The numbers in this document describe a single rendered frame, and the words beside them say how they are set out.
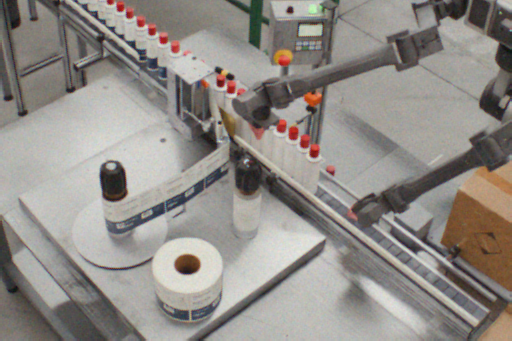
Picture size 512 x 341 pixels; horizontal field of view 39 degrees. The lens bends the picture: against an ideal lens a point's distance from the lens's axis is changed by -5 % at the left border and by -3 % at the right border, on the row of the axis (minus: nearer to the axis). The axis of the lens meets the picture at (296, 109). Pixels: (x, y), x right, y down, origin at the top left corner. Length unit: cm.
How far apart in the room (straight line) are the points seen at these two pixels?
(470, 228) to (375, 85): 220
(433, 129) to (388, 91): 39
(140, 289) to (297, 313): 48
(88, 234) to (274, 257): 60
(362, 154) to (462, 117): 168
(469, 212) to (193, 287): 88
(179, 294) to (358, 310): 57
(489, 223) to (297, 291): 63
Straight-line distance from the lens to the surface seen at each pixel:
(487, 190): 237
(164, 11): 500
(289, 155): 252
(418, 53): 211
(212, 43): 327
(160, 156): 266
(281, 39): 233
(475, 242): 243
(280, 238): 241
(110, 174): 220
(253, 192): 227
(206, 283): 212
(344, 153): 279
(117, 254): 237
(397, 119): 427
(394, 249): 244
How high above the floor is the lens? 274
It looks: 40 degrees down
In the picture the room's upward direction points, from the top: 6 degrees clockwise
